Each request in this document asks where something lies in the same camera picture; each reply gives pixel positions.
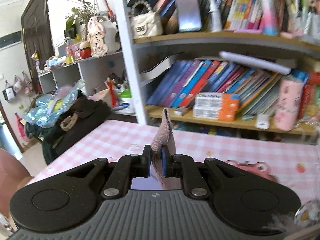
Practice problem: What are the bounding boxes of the upper shelf colourful books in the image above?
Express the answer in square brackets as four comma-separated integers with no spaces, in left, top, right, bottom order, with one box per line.
[126,0,319,44]

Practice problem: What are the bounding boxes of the dusty pink garment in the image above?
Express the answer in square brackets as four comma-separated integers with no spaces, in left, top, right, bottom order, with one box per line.
[150,107,182,190]

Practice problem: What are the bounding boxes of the white wooden bookshelf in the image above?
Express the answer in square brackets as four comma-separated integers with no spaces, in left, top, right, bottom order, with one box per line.
[37,0,320,140]

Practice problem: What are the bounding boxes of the pink blue gradient bottle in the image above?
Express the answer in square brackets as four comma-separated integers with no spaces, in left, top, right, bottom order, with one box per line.
[261,0,278,36]

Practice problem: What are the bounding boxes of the pink cartoon desk mat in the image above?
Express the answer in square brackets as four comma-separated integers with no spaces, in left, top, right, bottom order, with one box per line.
[32,120,319,203]

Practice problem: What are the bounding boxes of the white usb charger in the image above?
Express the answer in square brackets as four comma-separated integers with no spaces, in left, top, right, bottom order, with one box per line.
[255,113,270,130]

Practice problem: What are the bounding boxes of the black bag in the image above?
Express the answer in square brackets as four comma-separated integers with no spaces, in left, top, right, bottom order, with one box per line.
[42,92,112,165]

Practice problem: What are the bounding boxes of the dark green clothing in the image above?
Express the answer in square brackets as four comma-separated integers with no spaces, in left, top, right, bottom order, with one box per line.
[24,122,52,143]

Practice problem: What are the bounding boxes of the silver smartphone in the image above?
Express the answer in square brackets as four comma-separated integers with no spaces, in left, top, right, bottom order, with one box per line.
[175,0,202,32]

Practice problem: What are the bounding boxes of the row of leaning books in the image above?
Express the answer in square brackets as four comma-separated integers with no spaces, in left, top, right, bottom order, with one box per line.
[146,59,282,115]

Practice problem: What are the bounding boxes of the white long desk lamp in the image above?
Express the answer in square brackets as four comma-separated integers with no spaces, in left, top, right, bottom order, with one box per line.
[219,51,291,75]

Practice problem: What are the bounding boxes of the upper orange white box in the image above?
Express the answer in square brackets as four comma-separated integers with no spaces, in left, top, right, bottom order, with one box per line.
[195,92,240,112]

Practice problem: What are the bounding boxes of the iridescent plastic bag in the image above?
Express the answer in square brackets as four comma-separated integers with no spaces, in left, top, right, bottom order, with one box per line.
[22,79,85,128]

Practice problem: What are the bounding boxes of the red books stack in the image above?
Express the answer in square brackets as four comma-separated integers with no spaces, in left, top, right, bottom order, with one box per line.
[298,71,319,119]

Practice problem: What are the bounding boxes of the white green lid jar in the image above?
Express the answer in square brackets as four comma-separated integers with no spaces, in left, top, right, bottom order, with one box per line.
[120,89,136,114]

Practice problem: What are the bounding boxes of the pink sticker tumbler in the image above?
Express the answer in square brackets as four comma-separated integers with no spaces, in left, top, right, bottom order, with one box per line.
[274,77,304,131]

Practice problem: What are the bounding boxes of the dark brown door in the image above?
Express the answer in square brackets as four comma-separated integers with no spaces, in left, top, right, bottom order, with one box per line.
[21,0,54,92]

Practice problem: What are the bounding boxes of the white quilted mini purse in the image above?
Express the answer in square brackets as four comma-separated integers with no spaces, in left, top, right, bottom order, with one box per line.
[130,0,163,38]

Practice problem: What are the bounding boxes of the white spray bottle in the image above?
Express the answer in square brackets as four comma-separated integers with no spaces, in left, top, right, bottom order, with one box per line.
[209,0,222,33]

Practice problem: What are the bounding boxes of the orange white box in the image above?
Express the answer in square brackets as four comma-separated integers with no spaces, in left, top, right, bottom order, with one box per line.
[193,106,236,121]
[195,92,240,112]

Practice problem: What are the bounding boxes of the lavender cloth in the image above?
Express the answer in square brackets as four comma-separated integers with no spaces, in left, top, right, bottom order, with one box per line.
[131,177,162,190]

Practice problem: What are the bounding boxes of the lower orange white box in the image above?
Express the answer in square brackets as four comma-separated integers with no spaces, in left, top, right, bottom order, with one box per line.
[193,106,236,121]

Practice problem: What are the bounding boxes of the rabbit cartoon plaque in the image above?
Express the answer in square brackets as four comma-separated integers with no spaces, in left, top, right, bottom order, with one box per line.
[87,16,120,57]

